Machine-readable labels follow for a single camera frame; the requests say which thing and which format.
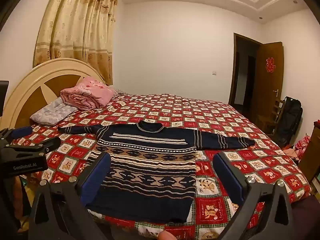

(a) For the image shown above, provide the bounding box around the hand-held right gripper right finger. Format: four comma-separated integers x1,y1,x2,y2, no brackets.
214,151,294,240

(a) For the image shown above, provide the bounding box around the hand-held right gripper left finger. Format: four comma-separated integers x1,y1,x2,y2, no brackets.
29,151,112,240

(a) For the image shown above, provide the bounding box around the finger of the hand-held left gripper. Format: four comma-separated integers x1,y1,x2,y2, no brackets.
0,126,33,141
5,137,61,156

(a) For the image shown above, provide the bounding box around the navy patterned knit sweater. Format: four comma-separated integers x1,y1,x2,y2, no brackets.
58,120,255,223

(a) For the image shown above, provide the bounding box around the grey floral pillow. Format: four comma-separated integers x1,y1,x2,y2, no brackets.
30,97,78,126

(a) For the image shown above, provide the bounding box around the cream and brown headboard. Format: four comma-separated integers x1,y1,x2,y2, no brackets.
1,58,107,130

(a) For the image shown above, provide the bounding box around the red patchwork printed blanket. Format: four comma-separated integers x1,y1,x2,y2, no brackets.
15,94,313,240

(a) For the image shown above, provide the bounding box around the wooden chair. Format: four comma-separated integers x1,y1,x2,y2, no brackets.
257,99,285,134

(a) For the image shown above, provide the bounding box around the pink folded quilt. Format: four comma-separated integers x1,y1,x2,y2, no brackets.
60,77,115,110

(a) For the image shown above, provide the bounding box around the red crumpled cloth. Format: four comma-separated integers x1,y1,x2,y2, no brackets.
285,134,312,160

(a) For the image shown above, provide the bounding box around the black bag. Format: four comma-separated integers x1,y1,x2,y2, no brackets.
275,96,303,148

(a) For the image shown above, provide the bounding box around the brown wooden cabinet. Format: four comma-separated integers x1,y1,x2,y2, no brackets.
299,121,320,195

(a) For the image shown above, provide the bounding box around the brown wooden door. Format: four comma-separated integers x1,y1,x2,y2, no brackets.
251,42,284,128

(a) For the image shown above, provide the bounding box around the beige patterned curtain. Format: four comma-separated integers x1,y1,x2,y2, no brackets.
33,0,119,86

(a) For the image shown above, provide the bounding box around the red paper door decoration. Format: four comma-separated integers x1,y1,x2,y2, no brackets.
265,57,277,73

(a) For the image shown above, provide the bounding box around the dark wooden door frame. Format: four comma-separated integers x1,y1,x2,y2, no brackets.
229,32,264,105

